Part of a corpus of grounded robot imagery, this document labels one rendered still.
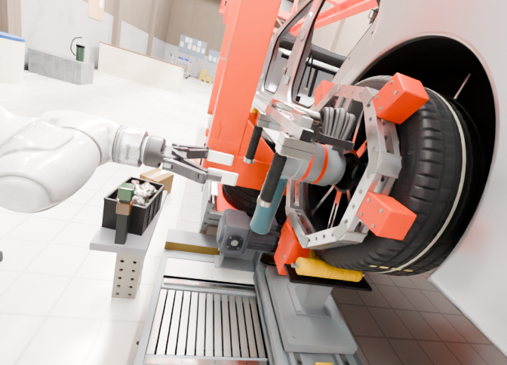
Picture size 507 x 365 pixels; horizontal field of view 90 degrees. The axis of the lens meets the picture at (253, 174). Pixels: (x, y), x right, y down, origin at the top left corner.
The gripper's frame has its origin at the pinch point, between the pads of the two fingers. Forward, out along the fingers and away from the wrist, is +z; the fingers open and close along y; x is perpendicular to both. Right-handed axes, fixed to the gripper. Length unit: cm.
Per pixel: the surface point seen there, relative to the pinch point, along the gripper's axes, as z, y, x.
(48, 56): -300, -502, -50
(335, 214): 43.1, -11.8, -12.8
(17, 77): -279, -384, -75
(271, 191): 12.2, 1.7, -3.1
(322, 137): 18.8, 4.6, 14.5
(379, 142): 32.6, 5.8, 17.3
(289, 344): 38, 3, -61
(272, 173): 11.0, 1.3, 1.8
